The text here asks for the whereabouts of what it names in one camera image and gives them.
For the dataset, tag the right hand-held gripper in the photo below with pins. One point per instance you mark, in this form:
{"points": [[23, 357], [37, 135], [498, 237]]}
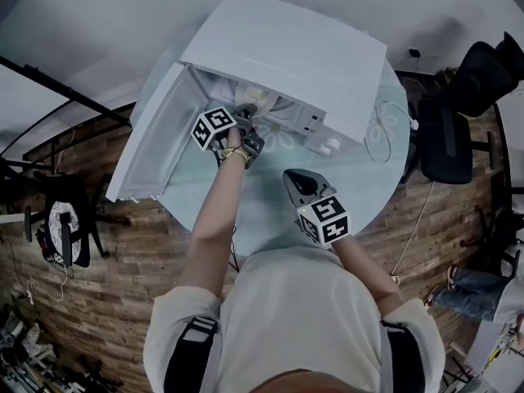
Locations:
{"points": [[325, 219]]}

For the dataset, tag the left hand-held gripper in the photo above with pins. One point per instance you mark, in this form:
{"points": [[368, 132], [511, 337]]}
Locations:
{"points": [[213, 127]]}

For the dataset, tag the white round plate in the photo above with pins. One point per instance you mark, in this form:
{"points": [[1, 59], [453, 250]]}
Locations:
{"points": [[268, 104]]}

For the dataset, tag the white microwave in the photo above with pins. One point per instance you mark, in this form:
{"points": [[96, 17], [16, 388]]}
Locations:
{"points": [[286, 55]]}

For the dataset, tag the person's right forearm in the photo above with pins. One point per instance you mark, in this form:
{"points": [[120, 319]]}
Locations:
{"points": [[368, 272]]}

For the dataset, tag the person's left forearm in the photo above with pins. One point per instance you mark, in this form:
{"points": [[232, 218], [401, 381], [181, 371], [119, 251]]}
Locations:
{"points": [[213, 223]]}

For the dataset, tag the person's left hand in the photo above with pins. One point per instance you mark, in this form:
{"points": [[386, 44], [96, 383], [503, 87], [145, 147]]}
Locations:
{"points": [[236, 139]]}

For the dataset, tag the round table with light cloth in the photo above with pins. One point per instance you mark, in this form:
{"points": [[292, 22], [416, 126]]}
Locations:
{"points": [[262, 186]]}

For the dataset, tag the person's white shirt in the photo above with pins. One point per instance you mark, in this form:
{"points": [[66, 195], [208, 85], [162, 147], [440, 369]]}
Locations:
{"points": [[294, 322]]}

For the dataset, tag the black mesh office chair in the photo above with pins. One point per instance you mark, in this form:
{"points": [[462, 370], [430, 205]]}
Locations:
{"points": [[444, 141]]}

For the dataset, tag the patterned seat cushion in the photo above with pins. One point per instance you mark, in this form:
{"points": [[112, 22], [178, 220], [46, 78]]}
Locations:
{"points": [[55, 227]]}

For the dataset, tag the white power strip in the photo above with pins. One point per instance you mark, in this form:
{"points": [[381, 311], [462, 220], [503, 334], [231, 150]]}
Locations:
{"points": [[29, 297]]}

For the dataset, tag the black wall plug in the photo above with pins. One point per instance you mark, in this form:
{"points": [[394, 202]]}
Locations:
{"points": [[414, 52]]}

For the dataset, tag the black metal frame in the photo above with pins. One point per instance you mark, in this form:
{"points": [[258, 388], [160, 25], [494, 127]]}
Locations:
{"points": [[61, 92]]}

